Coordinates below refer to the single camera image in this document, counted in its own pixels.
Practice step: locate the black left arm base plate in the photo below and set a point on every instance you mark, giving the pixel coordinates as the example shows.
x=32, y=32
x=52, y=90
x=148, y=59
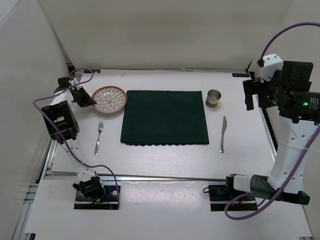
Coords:
x=96, y=194

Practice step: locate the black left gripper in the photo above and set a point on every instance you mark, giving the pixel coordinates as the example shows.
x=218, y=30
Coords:
x=87, y=97

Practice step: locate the silver fork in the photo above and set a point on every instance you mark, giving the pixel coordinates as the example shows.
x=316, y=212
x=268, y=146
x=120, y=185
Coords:
x=100, y=130

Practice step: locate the silver table knife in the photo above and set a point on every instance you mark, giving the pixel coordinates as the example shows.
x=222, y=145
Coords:
x=224, y=127

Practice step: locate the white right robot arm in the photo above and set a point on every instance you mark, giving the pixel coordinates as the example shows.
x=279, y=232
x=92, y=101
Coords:
x=288, y=89

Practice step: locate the floral patterned ceramic plate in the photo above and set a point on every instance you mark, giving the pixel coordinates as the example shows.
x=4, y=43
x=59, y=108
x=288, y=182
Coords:
x=109, y=99

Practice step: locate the metal cup with cork base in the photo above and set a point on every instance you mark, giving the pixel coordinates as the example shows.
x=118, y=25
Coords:
x=213, y=97

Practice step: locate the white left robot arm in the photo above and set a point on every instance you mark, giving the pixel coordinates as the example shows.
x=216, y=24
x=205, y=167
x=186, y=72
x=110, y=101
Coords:
x=63, y=127

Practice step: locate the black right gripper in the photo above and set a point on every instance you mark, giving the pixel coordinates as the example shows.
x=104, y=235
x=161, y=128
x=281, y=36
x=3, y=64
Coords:
x=251, y=87

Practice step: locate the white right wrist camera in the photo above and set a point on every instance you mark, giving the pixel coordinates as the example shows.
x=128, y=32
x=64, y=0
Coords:
x=269, y=64

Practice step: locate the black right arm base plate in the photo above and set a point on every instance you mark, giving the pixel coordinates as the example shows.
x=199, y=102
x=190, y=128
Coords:
x=219, y=198

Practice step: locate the dark green cloth napkin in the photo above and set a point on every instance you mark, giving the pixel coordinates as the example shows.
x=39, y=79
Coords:
x=162, y=117

